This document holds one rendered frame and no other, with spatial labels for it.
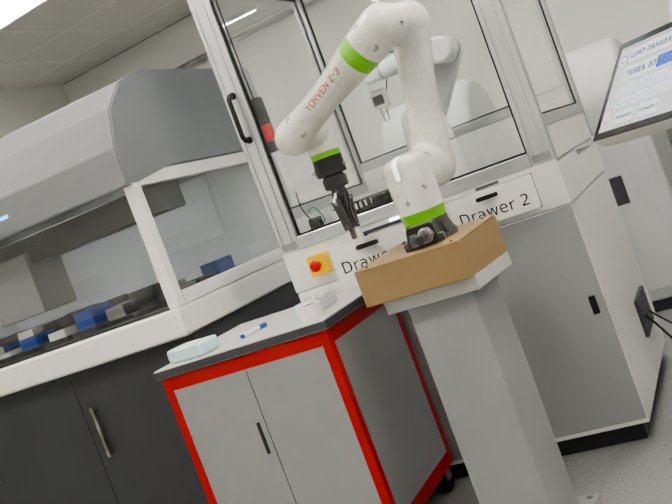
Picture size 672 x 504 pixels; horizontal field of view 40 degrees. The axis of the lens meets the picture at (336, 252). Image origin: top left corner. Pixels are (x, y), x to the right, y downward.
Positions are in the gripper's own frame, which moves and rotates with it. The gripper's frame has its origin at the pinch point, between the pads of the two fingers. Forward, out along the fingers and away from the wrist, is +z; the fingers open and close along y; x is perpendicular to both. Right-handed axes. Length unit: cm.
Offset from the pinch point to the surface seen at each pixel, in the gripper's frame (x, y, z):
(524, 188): 46, -32, 4
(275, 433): -36, 25, 46
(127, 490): -133, -16, 63
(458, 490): -8, -25, 93
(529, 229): 43, -34, 17
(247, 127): -39, -34, -48
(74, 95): -368, -397, -173
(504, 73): 52, -35, -32
